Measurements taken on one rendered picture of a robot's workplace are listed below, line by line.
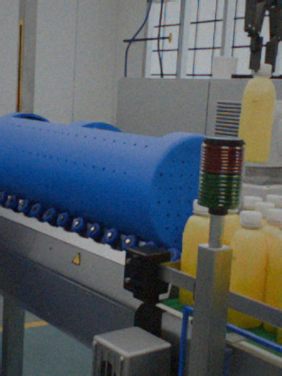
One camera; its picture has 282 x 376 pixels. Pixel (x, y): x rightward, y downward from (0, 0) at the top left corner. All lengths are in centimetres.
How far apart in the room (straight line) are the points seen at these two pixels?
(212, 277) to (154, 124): 345
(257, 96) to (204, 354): 63
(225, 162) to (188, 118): 314
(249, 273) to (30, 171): 85
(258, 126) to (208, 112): 249
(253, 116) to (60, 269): 68
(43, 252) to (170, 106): 251
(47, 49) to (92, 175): 544
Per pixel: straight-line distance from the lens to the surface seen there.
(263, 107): 141
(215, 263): 95
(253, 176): 217
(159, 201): 145
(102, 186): 156
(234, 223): 134
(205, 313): 97
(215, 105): 385
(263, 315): 113
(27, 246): 191
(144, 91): 448
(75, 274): 170
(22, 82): 284
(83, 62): 718
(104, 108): 731
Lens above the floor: 131
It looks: 8 degrees down
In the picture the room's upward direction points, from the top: 4 degrees clockwise
